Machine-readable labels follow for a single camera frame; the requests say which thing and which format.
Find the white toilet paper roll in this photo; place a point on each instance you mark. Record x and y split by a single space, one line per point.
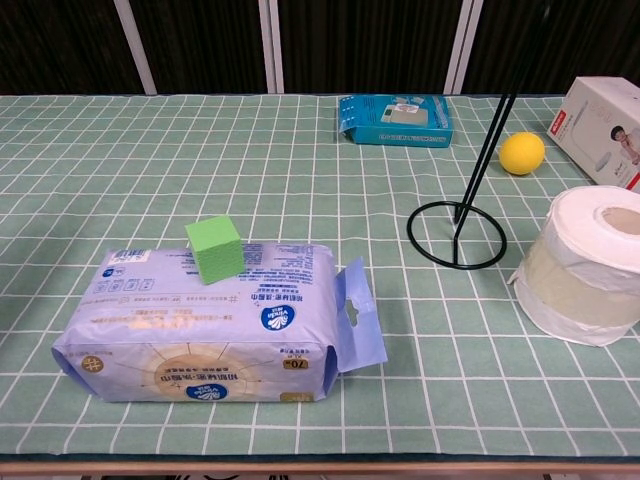
575 280

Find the green grid cutting mat table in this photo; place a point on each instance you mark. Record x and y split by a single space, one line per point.
250 190

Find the green cube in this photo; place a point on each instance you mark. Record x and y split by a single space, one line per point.
215 250

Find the blue flat carton box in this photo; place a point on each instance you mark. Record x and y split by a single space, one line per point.
400 120

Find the blue wipes pack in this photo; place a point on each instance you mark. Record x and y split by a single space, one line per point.
200 330

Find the dark partition panel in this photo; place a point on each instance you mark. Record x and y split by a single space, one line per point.
200 45
565 40
365 45
60 45

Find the yellow ball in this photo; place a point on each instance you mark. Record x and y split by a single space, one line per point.
521 154

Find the white carton box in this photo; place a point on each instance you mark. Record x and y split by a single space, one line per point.
595 130

